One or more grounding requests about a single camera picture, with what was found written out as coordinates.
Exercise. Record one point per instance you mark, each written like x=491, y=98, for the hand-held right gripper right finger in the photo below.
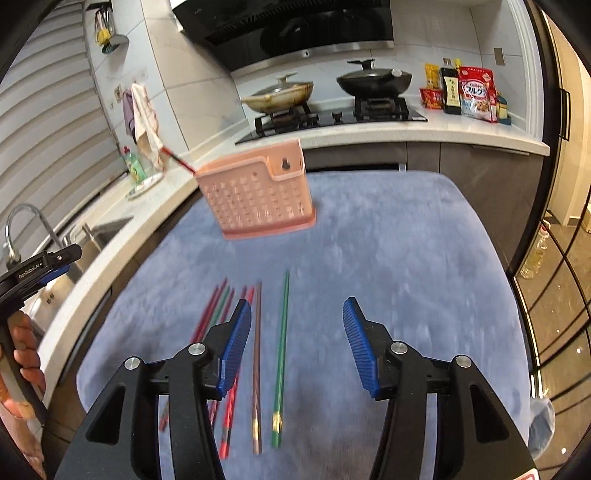
x=356, y=341

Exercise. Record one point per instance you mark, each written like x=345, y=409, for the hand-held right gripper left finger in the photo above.
x=236, y=341

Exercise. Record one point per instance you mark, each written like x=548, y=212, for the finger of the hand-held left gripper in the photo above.
x=67, y=254

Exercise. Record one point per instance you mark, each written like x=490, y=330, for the brown chopstick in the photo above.
x=257, y=360

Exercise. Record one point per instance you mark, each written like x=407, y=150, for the green chopstick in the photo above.
x=281, y=350
x=220, y=297

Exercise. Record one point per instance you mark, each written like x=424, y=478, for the pink perforated utensil basket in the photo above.
x=254, y=198

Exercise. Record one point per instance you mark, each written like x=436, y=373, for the person's left hand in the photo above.
x=25, y=341

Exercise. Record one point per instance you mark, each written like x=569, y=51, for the stainless steel sink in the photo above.
x=99, y=235

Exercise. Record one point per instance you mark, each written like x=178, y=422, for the chrome kitchen faucet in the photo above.
x=27, y=210

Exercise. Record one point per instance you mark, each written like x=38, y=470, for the white plate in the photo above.
x=145, y=185

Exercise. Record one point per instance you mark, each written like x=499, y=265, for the grey-blue plush blanket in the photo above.
x=392, y=240

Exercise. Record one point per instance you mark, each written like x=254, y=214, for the green dish soap bottle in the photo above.
x=135, y=166

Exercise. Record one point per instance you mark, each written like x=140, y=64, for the white window blinds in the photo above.
x=51, y=115

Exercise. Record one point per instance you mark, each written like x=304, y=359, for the white hanging dish towel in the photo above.
x=144, y=120

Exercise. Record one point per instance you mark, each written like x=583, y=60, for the purple hanging cloth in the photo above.
x=127, y=110

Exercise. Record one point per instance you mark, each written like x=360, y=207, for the cooking oil bottle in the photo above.
x=535, y=254

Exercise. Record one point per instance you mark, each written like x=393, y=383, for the grey kitchen cabinet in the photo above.
x=475, y=175

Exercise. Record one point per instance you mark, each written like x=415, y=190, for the black gas stove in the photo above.
x=332, y=121

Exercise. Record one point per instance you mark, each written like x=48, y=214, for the black framed glass door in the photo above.
x=568, y=230

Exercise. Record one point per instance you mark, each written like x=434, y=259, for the wok with glass lid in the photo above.
x=279, y=94

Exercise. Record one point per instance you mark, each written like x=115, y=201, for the red food packet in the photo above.
x=431, y=98

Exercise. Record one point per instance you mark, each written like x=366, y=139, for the black pan with lid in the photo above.
x=374, y=81

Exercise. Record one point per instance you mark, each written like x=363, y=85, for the dark soy sauce bottle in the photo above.
x=450, y=90

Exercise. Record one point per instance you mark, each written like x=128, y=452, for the blue and yellow box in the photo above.
x=504, y=110

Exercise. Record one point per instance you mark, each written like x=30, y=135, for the red and white cereal bag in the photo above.
x=478, y=94

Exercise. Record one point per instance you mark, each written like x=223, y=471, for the yellow seasoning packet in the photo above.
x=431, y=76

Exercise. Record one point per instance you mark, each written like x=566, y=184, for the black range hood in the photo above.
x=295, y=32

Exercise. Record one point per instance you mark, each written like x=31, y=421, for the white wall outlet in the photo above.
x=117, y=97

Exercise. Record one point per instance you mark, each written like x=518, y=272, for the wall rack with hanging tools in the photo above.
x=108, y=37

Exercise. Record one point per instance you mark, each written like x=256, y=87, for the grey wall outlet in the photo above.
x=499, y=56

